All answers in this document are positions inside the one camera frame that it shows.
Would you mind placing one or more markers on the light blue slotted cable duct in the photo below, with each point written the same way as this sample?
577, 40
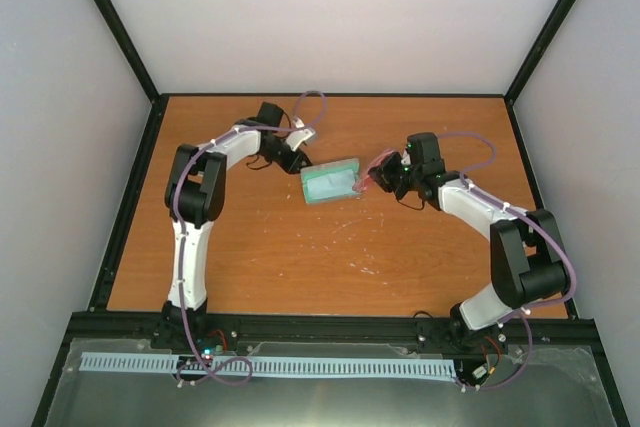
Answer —
273, 367

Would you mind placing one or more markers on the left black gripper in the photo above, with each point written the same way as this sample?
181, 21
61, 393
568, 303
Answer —
292, 166

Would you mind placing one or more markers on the grey glasses case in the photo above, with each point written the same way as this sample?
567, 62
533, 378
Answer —
351, 164

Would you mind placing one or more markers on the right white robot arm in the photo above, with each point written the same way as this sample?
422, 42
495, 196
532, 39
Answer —
528, 263

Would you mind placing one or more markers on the red sunglasses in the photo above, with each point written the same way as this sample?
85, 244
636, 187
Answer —
372, 174

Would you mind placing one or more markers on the light blue cleaning cloth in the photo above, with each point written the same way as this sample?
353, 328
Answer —
331, 185

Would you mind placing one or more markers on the metal front plate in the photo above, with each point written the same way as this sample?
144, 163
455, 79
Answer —
549, 386

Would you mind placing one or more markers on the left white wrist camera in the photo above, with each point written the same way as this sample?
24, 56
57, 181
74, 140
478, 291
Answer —
301, 135

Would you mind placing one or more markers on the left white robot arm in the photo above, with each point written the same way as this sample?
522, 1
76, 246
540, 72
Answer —
196, 190

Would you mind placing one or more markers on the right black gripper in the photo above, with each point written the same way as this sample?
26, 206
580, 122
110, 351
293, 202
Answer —
383, 174

